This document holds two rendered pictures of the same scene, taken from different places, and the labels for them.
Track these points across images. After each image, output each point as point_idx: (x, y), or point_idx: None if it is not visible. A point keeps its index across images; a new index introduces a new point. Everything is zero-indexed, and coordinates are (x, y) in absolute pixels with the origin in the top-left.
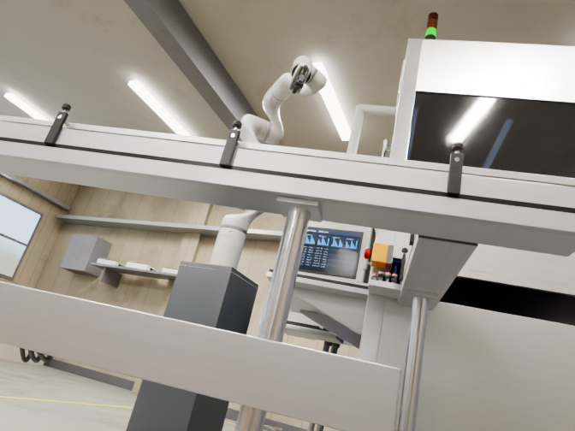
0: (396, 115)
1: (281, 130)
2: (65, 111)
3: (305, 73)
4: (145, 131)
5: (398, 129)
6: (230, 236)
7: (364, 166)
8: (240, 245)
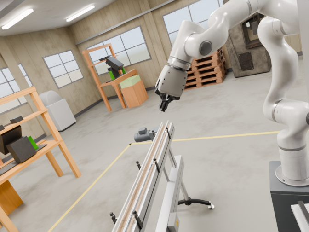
0: (300, 35)
1: (293, 21)
2: (137, 164)
3: (159, 94)
4: (133, 185)
5: (308, 77)
6: (281, 154)
7: None
8: (293, 160)
